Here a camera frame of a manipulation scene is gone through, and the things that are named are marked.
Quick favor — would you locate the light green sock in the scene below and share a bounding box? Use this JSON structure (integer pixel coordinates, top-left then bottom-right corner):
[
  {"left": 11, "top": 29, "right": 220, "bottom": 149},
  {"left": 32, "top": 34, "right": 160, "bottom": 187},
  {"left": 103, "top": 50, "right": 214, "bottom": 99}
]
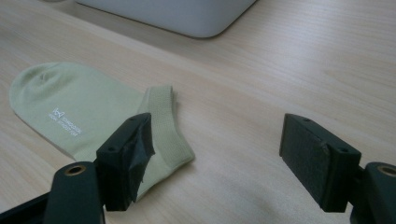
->
[{"left": 8, "top": 61, "right": 196, "bottom": 203}]

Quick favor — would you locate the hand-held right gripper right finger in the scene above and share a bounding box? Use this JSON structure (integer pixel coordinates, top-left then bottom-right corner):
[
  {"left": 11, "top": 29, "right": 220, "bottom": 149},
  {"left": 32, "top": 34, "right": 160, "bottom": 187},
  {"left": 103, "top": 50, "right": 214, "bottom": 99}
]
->
[{"left": 278, "top": 113, "right": 362, "bottom": 214}]

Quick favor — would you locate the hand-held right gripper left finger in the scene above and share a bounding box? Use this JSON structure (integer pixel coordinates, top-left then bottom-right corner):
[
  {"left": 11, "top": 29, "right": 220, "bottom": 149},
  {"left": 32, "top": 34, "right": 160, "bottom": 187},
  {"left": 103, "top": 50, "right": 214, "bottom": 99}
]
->
[{"left": 93, "top": 112, "right": 156, "bottom": 212}]

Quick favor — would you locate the white plastic bin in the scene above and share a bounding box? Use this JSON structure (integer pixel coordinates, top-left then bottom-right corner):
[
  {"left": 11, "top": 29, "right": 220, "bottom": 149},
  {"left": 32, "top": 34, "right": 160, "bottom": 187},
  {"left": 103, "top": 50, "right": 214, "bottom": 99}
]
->
[{"left": 74, "top": 0, "right": 258, "bottom": 39}]

